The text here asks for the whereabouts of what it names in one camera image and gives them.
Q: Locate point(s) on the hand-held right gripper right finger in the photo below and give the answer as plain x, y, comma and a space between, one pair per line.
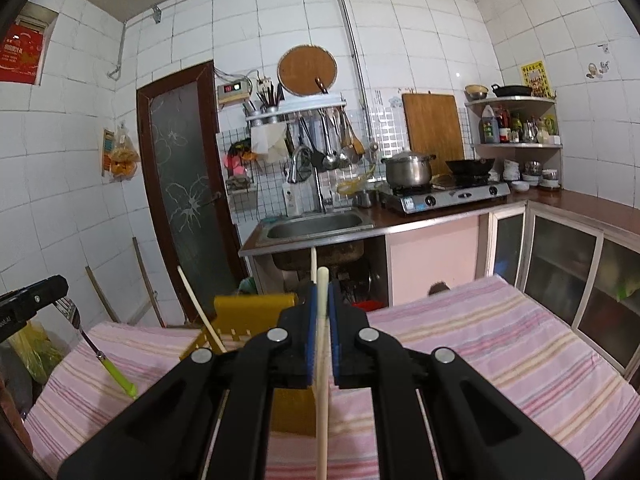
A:
336, 340

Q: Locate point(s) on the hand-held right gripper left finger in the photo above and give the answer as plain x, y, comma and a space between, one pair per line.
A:
311, 340

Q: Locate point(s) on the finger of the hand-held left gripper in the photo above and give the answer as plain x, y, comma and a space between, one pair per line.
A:
40, 297

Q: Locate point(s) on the yellow perforated utensil holder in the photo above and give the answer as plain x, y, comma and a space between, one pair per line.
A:
250, 310

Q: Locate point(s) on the single wooden chopstick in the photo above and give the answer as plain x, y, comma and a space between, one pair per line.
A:
200, 310
322, 425

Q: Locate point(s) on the row of hanging kitchen utensils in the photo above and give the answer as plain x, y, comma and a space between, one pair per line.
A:
330, 150

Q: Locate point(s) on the cup of dark utensils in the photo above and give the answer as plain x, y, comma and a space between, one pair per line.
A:
270, 100

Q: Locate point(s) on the yellow plastic bag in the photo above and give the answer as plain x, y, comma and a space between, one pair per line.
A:
32, 355

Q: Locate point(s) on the red plastic basin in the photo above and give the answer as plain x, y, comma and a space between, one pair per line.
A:
370, 305

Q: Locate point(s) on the wooden stick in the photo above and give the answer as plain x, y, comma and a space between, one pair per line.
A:
100, 295
147, 280

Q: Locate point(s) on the white drain pipe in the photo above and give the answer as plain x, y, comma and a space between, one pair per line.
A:
313, 265

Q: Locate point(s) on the steel sink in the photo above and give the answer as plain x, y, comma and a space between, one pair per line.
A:
315, 227

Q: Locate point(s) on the kitchen counter cabinet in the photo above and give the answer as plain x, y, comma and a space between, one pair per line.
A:
435, 255

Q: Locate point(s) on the white bottle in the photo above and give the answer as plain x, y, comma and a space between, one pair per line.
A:
292, 200

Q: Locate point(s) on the small steel cup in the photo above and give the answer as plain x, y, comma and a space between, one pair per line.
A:
365, 199

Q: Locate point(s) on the orange plastic bag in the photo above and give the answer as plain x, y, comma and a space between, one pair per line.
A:
122, 160

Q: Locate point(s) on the pink striped tablecloth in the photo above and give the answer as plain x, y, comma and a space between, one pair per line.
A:
500, 360

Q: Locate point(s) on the steel faucet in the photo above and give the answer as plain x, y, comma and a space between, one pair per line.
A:
295, 160

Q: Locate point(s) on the steel cooking pot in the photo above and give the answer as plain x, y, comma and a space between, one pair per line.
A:
407, 172

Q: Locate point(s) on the gas stove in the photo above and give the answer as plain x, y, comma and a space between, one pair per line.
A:
450, 197

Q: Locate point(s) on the brown door with frosted glass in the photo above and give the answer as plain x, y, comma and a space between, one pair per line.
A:
185, 185

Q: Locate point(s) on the pink hanging item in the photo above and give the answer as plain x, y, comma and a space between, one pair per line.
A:
235, 162

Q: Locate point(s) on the white plastic bag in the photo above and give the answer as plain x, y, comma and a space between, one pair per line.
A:
265, 140

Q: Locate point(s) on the black wok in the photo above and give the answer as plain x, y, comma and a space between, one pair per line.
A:
470, 166

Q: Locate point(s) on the wooden cutting board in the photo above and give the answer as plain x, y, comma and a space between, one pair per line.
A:
432, 125

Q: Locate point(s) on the stack of white bowls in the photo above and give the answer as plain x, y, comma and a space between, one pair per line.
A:
532, 170

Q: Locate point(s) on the white control box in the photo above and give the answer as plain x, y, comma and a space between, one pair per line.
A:
234, 91

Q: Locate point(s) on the row of condiment bottles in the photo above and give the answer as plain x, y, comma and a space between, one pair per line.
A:
489, 127

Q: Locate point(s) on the white corner shelf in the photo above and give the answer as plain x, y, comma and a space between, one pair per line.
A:
520, 145

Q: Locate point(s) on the round wooden lid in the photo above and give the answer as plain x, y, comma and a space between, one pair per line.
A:
305, 70

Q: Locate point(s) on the metal bowl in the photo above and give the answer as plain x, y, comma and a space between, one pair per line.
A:
475, 92

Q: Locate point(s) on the black pan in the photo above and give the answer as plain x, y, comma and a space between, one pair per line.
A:
512, 91

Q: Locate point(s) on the metal wall rack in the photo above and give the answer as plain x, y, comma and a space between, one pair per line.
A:
300, 110

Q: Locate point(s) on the red wall poster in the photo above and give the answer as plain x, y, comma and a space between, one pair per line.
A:
20, 52

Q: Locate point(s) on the yellow wall poster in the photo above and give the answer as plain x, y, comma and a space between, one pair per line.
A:
536, 80

